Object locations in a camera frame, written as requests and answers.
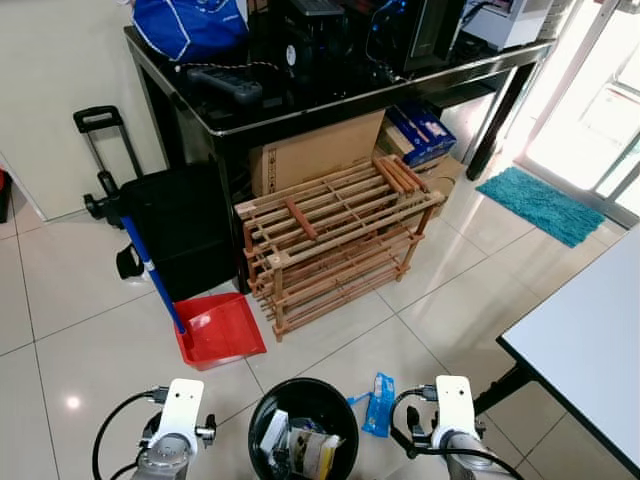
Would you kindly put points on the black trolley bag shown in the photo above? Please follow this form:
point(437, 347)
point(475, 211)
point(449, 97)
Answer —
point(185, 230)

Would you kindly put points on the reddish wooden stick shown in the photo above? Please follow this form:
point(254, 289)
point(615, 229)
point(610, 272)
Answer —
point(301, 218)

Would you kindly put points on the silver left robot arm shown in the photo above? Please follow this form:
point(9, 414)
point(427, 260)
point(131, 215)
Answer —
point(165, 462)

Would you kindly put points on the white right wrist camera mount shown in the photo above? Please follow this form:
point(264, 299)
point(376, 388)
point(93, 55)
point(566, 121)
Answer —
point(453, 400)

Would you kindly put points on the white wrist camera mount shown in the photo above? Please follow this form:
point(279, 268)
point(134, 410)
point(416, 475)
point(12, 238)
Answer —
point(453, 400)
point(180, 405)

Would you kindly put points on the black glass table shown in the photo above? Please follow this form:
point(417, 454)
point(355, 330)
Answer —
point(300, 105)

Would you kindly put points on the teal shaggy floor mat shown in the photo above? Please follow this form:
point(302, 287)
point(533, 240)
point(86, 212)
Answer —
point(540, 205)

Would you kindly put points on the large brown cardboard box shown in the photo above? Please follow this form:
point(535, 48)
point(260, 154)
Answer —
point(315, 150)

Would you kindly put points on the small brown cardboard box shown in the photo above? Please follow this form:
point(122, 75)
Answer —
point(445, 172)

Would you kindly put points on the black round rubbish bin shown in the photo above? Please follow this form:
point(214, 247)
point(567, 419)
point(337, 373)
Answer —
point(320, 400)

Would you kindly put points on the white folding table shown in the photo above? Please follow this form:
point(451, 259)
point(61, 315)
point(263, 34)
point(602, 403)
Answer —
point(590, 340)

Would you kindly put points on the wooden slatted shoe rack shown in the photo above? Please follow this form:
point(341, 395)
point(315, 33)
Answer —
point(340, 240)

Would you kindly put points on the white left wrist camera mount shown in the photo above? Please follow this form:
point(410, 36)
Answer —
point(180, 405)

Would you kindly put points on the black power strip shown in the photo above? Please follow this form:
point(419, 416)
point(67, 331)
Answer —
point(225, 85)

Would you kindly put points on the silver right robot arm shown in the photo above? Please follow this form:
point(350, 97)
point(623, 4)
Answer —
point(470, 460)

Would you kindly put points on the blue fabric bag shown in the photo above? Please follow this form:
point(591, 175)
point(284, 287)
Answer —
point(190, 25)

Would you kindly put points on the black computer equipment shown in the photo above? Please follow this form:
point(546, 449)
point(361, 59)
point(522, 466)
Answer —
point(340, 35)

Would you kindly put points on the white box device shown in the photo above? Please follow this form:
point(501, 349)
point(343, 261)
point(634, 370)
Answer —
point(510, 20)

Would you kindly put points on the blue printed box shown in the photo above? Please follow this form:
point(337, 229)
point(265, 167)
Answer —
point(420, 130)

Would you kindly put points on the yellow brown carton trash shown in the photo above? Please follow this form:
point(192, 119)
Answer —
point(318, 452)

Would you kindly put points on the blue snack packet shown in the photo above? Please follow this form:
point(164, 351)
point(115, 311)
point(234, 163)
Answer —
point(380, 405)

